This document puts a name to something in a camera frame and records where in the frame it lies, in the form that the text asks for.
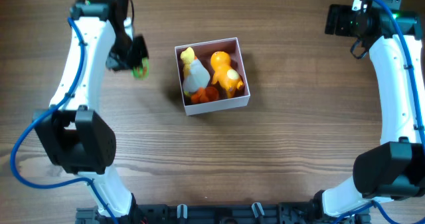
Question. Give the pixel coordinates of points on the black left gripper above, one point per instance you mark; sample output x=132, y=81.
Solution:
x=139, y=54

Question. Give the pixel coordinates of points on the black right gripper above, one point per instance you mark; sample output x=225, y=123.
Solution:
x=334, y=20

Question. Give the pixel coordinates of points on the green numbered ball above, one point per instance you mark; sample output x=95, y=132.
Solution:
x=141, y=72

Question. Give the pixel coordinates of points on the white yellow plush duck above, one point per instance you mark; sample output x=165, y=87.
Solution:
x=196, y=79

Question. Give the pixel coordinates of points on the orange plastic dinosaur toy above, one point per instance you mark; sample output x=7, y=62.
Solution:
x=224, y=74

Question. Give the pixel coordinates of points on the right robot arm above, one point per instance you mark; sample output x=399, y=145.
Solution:
x=393, y=171

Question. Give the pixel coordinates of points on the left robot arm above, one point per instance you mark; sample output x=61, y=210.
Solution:
x=71, y=131

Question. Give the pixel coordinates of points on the pink open cardboard box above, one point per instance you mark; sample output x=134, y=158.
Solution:
x=204, y=51

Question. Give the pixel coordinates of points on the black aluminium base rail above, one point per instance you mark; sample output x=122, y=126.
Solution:
x=282, y=213

